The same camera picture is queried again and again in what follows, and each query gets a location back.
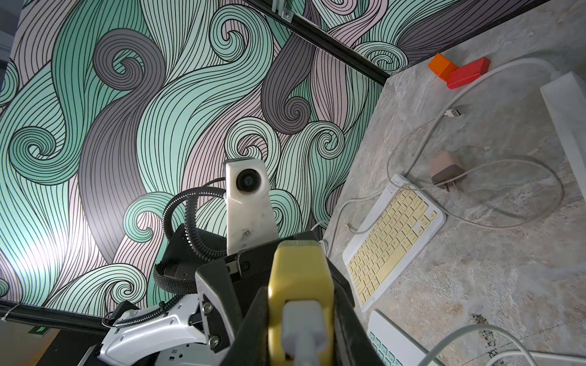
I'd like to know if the orange block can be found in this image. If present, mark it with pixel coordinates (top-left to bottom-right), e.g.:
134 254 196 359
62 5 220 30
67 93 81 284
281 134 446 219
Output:
428 53 459 82

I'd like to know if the white power strip cord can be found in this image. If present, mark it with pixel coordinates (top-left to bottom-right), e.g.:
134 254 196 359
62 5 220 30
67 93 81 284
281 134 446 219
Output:
402 56 559 177

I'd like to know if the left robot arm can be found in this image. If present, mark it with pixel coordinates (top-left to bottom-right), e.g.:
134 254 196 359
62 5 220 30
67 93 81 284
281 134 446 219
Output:
98 182 374 365

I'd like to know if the white power strip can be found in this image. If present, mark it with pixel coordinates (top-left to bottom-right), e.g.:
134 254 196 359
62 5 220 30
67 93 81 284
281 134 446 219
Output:
540 72 585 197

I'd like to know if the pink charger with white cable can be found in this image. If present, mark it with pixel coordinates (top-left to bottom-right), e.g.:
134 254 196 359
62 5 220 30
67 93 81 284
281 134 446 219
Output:
430 151 465 185

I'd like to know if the yellow charger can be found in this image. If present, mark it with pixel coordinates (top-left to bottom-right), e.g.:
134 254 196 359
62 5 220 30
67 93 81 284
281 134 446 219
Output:
268 240 334 365

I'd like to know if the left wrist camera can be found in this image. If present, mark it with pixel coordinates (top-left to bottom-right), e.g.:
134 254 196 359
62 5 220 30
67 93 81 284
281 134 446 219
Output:
224 158 279 256

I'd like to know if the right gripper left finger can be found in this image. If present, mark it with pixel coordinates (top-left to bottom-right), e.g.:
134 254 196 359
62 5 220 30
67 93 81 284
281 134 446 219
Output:
220 286 270 365

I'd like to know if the red block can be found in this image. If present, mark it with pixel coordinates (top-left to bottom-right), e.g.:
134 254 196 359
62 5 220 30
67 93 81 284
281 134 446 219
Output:
447 57 491 90

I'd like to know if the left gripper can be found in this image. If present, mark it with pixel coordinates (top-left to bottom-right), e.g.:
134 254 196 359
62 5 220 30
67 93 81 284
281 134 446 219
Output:
195 233 355 355

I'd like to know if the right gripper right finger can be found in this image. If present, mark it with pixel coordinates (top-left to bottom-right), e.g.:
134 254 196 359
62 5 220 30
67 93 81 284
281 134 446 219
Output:
334 285 383 365

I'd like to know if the yellow wireless keyboard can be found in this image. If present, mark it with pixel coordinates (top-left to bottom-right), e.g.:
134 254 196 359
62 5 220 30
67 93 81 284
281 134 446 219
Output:
343 174 447 312

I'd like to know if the white charging cable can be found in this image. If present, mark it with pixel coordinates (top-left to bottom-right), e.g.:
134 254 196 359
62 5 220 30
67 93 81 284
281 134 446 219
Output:
327 107 565 257

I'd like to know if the green wireless keyboard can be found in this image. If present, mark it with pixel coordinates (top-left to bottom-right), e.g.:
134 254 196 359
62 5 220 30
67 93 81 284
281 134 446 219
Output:
366 310 427 365

